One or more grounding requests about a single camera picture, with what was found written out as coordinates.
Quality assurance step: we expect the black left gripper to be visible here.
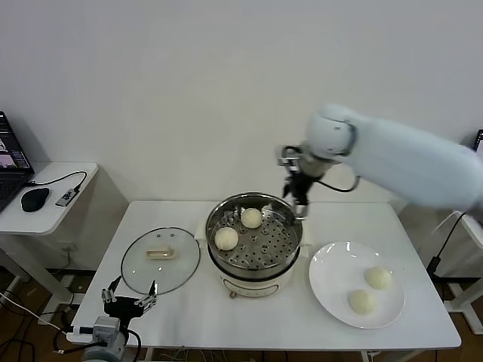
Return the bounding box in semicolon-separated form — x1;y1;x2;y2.
100;276;158;322

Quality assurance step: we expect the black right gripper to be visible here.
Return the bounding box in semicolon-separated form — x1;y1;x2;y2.
281;171;315;222

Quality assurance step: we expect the glass pot lid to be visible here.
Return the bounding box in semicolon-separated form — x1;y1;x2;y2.
120;226;201;297

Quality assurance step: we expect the white steamed baozi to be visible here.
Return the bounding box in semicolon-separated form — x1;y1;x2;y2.
364;265;393;291
240;207;263;229
214;226;240;251
347;289;377;316

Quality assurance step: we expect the stainless steel steamer basket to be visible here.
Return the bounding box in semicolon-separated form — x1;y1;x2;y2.
195;192;315;275

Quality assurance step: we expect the grey power strip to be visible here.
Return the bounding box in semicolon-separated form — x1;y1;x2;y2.
60;274;86;293

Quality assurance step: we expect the cream electric cooker pot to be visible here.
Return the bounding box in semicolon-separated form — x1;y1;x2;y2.
198;239;309;302

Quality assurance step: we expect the white round plate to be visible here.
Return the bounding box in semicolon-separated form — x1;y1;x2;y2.
308;241;407;330

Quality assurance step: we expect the black computer mouse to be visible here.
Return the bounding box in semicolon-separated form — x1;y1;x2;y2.
20;187;51;213

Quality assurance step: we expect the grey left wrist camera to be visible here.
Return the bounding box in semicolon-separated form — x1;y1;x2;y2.
93;315;121;342

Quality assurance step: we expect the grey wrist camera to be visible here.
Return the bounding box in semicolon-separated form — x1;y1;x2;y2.
278;145;303;167
93;315;121;342

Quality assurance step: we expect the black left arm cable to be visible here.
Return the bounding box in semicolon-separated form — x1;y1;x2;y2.
122;327;143;362

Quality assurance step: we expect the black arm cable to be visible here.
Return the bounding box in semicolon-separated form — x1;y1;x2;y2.
122;327;143;362
315;165;361;193

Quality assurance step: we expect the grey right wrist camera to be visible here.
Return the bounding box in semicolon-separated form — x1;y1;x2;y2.
278;145;303;167

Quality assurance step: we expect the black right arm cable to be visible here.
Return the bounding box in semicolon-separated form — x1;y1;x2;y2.
315;165;361;193

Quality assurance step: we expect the white floor cable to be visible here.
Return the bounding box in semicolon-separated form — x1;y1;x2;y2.
0;290;75;336

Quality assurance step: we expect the usb hub with black cable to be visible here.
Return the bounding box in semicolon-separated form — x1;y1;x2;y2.
24;171;88;207

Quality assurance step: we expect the black cable with adapter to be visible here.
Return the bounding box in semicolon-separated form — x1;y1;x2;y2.
426;213;464;276

